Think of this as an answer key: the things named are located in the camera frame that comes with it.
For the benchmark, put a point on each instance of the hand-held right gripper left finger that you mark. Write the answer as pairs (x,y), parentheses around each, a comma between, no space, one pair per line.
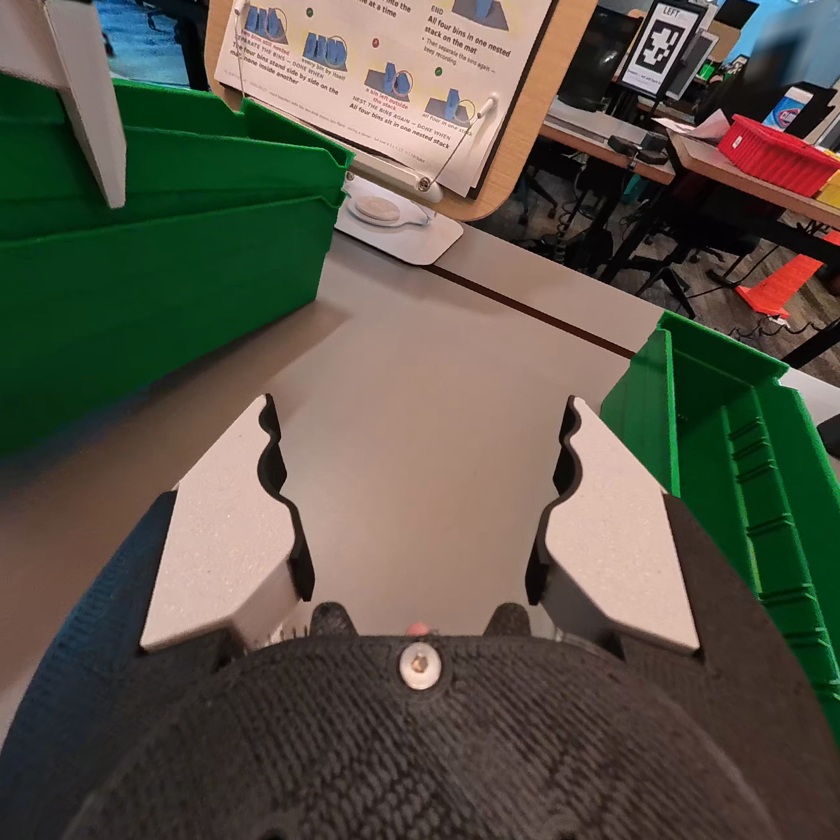
(223,538)

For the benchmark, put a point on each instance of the black desktop device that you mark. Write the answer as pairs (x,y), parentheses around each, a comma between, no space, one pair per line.
(640,148)

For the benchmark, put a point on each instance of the white stand base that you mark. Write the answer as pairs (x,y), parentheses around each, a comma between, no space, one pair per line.
(420,243)

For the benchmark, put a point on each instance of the instruction sheet on wooden stand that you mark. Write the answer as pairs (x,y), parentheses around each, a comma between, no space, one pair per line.
(525,131)

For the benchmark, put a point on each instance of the blue white wipes container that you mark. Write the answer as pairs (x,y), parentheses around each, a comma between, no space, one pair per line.
(787,111)

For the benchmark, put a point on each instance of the dark office chair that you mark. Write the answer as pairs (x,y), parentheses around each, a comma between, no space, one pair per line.
(695,243)

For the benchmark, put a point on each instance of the wooden top work table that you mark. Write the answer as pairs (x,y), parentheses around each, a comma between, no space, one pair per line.
(702,161)

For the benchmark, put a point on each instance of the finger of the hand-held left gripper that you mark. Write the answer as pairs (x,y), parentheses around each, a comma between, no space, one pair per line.
(79,79)

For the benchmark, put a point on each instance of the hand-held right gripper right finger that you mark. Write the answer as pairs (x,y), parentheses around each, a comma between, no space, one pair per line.
(617,544)

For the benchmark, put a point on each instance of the yellow box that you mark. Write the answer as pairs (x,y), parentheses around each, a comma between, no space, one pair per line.
(830,190)

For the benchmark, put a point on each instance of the wood-edged work table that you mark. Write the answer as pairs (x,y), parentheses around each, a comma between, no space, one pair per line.
(577,134)

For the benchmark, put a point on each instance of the red plastic basket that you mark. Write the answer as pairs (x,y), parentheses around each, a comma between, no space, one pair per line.
(774,157)

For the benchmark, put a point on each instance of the printed instruction sheet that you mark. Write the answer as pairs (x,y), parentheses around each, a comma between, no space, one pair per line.
(394,39)

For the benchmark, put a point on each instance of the orange floor cone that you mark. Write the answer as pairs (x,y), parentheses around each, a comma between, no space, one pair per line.
(781,285)

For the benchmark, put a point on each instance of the dark computer monitor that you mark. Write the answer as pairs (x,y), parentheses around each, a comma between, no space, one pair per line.
(597,59)

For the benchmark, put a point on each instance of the white stand ledge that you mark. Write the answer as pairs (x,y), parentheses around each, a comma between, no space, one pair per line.
(394,177)

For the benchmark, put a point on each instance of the black and white tag sign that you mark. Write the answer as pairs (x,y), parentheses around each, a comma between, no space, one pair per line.
(669,39)

